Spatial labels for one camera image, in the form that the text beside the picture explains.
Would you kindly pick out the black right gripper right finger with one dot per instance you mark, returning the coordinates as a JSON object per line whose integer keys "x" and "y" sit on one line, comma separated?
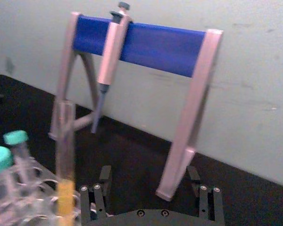
{"x": 208, "y": 202}

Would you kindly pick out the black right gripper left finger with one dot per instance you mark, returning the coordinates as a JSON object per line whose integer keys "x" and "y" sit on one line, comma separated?
{"x": 95, "y": 202}

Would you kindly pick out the clear tube with yellow liquid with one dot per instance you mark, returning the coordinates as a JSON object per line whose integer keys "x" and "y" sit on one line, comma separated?
{"x": 65, "y": 193}

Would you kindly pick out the black table cloth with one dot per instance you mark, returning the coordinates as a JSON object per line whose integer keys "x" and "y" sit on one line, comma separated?
{"x": 136, "y": 153}

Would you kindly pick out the clear plastic tube rack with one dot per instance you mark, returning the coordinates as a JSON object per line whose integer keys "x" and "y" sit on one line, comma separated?
{"x": 26, "y": 202}

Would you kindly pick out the slim tube with teal cap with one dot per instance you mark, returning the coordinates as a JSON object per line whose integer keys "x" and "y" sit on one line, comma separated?
{"x": 16, "y": 137}

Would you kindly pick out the pale grey pipette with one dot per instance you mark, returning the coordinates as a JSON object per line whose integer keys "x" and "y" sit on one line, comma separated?
{"x": 110, "y": 58}

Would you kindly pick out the pale stand with blue bar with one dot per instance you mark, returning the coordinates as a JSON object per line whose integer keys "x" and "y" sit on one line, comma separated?
{"x": 160, "y": 48}

